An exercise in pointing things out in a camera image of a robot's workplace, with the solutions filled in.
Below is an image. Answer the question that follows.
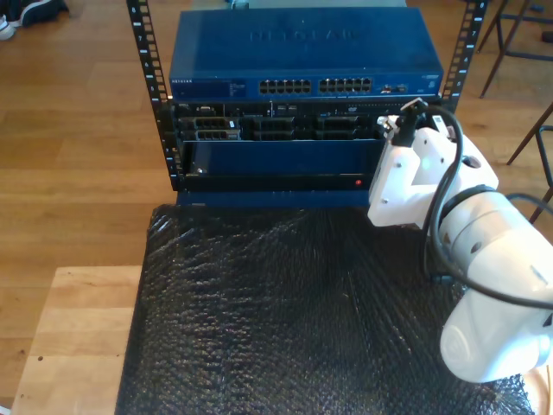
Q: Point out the blue rack base plate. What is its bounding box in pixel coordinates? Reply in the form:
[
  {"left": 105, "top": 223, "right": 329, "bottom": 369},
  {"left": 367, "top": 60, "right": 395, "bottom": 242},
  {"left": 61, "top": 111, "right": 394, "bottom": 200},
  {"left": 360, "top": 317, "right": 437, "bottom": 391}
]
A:
[{"left": 175, "top": 188, "right": 372, "bottom": 211}]

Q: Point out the black bubble wrap mat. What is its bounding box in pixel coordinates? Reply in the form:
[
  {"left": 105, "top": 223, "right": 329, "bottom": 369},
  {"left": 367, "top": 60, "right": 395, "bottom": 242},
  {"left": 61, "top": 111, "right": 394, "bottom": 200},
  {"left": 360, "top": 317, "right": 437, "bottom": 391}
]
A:
[{"left": 114, "top": 199, "right": 537, "bottom": 415}]

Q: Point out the blue Netgear network switch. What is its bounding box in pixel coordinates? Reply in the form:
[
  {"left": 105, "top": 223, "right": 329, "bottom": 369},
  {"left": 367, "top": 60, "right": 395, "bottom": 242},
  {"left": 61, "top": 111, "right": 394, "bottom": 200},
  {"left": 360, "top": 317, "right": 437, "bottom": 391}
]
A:
[{"left": 167, "top": 6, "right": 445, "bottom": 101}]

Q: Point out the dark blue sneaker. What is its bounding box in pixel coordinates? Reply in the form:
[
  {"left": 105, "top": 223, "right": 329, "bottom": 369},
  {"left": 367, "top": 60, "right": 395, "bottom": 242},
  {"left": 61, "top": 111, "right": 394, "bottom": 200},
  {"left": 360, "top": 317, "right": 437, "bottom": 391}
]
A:
[{"left": 6, "top": 0, "right": 71, "bottom": 28}]

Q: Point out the black rack server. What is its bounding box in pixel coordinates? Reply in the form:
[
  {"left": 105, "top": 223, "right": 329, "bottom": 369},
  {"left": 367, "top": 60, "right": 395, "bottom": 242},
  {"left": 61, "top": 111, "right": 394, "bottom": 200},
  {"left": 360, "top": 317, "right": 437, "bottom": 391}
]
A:
[{"left": 172, "top": 99, "right": 442, "bottom": 143}]

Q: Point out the dark metal stool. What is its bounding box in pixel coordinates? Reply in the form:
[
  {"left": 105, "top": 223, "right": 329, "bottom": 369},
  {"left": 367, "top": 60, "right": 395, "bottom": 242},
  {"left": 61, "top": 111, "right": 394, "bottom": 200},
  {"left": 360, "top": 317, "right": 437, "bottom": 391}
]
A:
[
  {"left": 506, "top": 101, "right": 553, "bottom": 226},
  {"left": 476, "top": 0, "right": 553, "bottom": 99}
]

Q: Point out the white sneaker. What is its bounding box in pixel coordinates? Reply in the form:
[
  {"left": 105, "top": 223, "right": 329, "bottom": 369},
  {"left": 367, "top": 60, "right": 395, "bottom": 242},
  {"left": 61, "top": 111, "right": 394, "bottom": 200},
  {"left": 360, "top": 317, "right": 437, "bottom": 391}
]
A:
[{"left": 0, "top": 14, "right": 17, "bottom": 42}]

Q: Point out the black perforated rack post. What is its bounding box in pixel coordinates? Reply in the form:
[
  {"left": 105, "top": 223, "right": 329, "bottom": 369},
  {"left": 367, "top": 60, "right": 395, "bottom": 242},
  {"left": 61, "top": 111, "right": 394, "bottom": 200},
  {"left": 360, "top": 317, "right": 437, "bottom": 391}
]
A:
[
  {"left": 431, "top": 0, "right": 492, "bottom": 131},
  {"left": 124, "top": 0, "right": 182, "bottom": 191}
]

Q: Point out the black clipped arm cable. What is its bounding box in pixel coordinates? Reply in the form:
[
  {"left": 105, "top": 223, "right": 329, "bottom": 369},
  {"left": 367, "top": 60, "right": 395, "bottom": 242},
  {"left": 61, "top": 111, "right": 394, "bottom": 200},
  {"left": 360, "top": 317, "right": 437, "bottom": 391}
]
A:
[{"left": 505, "top": 192, "right": 553, "bottom": 209}]

